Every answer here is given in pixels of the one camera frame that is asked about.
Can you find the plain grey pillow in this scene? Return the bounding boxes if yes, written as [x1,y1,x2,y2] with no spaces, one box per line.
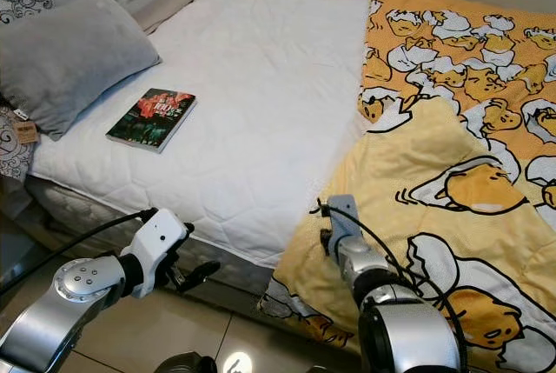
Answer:
[0,0,162,141]

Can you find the pale yellow cartoon egg blanket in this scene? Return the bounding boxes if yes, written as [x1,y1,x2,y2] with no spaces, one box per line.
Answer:
[256,95,556,373]

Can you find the grey swirl patterned pillow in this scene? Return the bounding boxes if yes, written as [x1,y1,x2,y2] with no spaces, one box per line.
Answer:
[0,103,36,184]

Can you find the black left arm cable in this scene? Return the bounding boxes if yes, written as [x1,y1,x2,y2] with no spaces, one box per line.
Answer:
[0,208,159,296]

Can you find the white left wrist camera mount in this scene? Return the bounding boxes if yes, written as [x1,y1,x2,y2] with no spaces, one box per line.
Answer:
[129,208,192,297]

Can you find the white quilted mattress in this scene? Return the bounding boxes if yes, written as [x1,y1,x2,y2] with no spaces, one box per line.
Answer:
[28,0,387,270]

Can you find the dark red-printed book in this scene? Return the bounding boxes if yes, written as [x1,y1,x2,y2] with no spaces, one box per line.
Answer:
[106,88,197,154]

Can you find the brown cardboard hang tag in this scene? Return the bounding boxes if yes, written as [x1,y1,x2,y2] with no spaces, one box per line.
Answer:
[13,121,40,145]

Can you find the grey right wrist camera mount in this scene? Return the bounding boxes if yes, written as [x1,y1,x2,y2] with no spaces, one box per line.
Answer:
[326,194,361,248]

